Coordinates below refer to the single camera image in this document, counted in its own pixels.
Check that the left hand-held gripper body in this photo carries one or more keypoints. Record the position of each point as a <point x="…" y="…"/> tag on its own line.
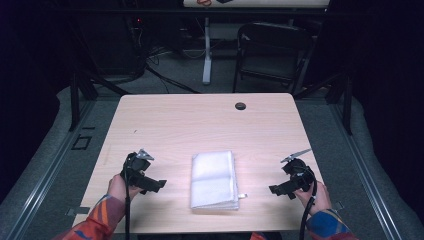
<point x="135" y="166"/>

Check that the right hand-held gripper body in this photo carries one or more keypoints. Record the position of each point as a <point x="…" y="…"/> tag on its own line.
<point x="298" y="173"/>

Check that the white mesh laundry bag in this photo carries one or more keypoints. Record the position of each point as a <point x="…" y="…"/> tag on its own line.
<point x="213" y="180"/>

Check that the person's right hand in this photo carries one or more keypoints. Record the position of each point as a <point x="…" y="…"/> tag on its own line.
<point x="318" y="198"/>

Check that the person's left hand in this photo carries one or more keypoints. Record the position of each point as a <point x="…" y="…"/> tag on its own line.
<point x="117" y="190"/>

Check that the grey tape strip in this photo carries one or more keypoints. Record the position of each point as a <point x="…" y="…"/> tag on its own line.
<point x="338" y="205"/>
<point x="78" y="210"/>

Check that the black metal stand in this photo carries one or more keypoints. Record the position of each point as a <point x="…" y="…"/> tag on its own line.
<point x="347" y="106"/>
<point x="75" y="100"/>

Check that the dark equipment cabinet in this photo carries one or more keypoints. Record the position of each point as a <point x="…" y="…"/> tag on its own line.
<point x="110" y="43"/>

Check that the black folding chair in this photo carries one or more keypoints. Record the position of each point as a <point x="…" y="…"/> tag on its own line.
<point x="271" y="50"/>

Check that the white-legged background table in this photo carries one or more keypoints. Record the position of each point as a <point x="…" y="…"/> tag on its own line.
<point x="207" y="50"/>

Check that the metal floor rail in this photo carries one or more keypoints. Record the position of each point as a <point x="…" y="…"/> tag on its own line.
<point x="363" y="173"/>
<point x="50" y="173"/>

